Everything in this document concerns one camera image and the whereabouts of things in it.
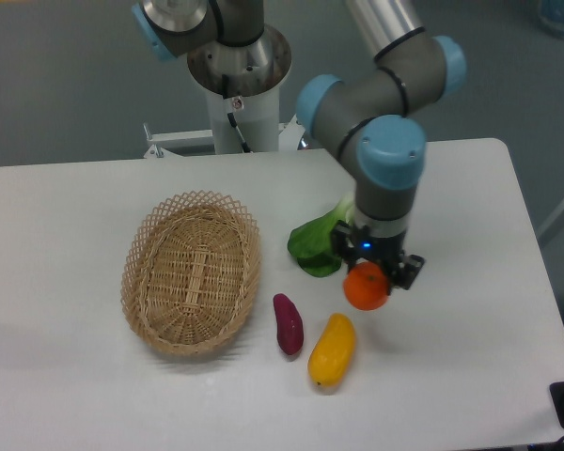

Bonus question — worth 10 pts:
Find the yellow mango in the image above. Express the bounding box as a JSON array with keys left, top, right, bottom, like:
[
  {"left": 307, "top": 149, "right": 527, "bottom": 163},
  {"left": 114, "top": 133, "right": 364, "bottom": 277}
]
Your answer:
[{"left": 307, "top": 313, "right": 356, "bottom": 388}]

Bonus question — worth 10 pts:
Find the orange fruit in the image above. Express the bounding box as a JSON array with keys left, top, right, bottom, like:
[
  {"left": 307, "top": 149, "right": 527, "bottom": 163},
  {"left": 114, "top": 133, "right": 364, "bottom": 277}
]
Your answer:
[{"left": 342, "top": 261, "right": 389, "bottom": 311}]

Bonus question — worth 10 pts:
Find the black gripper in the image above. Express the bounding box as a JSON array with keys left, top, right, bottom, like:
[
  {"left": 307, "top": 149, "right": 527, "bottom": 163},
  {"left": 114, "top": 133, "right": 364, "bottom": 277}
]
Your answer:
[{"left": 330, "top": 222, "right": 425, "bottom": 295}]

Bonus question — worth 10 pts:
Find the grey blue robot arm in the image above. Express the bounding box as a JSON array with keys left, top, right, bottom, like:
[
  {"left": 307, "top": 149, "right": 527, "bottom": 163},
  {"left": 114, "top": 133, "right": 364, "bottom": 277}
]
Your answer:
[{"left": 132, "top": 1, "right": 467, "bottom": 289}]

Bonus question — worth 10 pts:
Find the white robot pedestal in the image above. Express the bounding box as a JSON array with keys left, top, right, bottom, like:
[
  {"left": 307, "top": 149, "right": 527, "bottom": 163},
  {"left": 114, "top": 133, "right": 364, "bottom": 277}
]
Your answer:
[{"left": 187, "top": 24, "right": 291, "bottom": 154}]

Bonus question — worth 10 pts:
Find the purple sweet potato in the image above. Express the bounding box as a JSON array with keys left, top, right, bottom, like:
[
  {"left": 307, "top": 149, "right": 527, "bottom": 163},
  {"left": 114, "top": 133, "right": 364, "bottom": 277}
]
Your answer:
[{"left": 273, "top": 293, "right": 305, "bottom": 356}]

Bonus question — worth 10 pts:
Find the woven wicker basket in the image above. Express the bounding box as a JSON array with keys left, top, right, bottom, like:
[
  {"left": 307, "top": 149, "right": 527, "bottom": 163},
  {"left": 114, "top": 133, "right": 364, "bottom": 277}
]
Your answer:
[{"left": 121, "top": 191, "right": 261, "bottom": 357}]

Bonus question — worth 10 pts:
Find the green bok choy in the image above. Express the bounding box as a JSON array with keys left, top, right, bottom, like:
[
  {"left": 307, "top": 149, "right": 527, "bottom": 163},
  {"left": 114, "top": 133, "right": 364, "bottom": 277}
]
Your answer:
[{"left": 287, "top": 194, "right": 354, "bottom": 278}]

